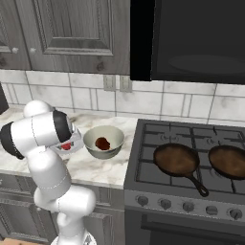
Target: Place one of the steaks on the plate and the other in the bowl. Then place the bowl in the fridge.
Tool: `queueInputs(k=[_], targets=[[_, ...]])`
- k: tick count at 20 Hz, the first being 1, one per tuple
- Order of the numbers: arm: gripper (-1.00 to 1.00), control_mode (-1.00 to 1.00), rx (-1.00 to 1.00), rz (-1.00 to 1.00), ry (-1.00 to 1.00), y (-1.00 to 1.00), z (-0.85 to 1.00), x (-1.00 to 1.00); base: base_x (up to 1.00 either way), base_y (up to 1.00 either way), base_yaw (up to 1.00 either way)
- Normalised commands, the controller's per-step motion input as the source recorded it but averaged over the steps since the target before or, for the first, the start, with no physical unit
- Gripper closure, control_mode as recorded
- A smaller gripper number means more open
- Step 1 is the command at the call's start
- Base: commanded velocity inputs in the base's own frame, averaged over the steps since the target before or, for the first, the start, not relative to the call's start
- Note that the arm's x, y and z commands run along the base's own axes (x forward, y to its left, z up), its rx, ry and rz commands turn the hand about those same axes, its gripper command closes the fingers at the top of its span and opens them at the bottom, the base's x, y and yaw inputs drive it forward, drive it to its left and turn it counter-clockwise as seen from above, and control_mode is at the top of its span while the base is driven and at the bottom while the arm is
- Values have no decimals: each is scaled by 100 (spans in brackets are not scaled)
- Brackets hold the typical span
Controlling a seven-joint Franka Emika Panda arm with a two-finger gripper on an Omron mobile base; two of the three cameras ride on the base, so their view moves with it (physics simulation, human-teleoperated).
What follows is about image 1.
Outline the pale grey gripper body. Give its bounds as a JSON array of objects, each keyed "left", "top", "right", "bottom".
[{"left": 69, "top": 122, "right": 81, "bottom": 143}]

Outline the white patterned plate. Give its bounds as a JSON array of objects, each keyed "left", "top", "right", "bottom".
[{"left": 50, "top": 132, "right": 86, "bottom": 158}]

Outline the pale green bowl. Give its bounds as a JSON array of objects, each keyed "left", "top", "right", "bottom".
[{"left": 82, "top": 124, "right": 125, "bottom": 161}]

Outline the red steak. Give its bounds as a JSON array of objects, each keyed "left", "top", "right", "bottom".
[{"left": 60, "top": 142, "right": 73, "bottom": 152}]

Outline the dark brown steak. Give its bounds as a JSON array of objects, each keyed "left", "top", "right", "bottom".
[{"left": 94, "top": 136, "right": 112, "bottom": 151}]

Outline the grey wooden drawer front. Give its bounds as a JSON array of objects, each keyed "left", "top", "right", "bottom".
[{"left": 0, "top": 172, "right": 36, "bottom": 196}]

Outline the black countertop appliance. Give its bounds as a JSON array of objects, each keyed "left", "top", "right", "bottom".
[{"left": 0, "top": 81, "right": 10, "bottom": 116}]

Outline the grey wooden base cupboard door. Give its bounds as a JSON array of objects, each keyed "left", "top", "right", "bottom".
[
  {"left": 0, "top": 197, "right": 59, "bottom": 245},
  {"left": 83, "top": 185, "right": 125, "bottom": 245}
]

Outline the dark grey gas stove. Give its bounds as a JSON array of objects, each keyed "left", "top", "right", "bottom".
[{"left": 122, "top": 118, "right": 245, "bottom": 245}]

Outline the grey stove knob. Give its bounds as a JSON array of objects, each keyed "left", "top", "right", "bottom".
[
  {"left": 136, "top": 194, "right": 149, "bottom": 207},
  {"left": 159, "top": 197, "right": 172, "bottom": 211},
  {"left": 182, "top": 201, "right": 195, "bottom": 213},
  {"left": 205, "top": 205, "right": 219, "bottom": 216},
  {"left": 229, "top": 208, "right": 244, "bottom": 221}
]

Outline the black cast iron pan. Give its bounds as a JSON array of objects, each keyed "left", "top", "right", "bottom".
[
  {"left": 152, "top": 142, "right": 211, "bottom": 198},
  {"left": 208, "top": 145, "right": 245, "bottom": 182}
]

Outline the black microwave oven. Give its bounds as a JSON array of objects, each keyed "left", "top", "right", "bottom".
[{"left": 129, "top": 0, "right": 245, "bottom": 86}]

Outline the grey wall socket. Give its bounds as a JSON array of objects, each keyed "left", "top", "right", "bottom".
[
  {"left": 102, "top": 75, "right": 117, "bottom": 93},
  {"left": 119, "top": 75, "right": 133, "bottom": 94}
]

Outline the dark oven door handle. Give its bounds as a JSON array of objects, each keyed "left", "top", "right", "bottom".
[{"left": 141, "top": 214, "right": 245, "bottom": 238}]

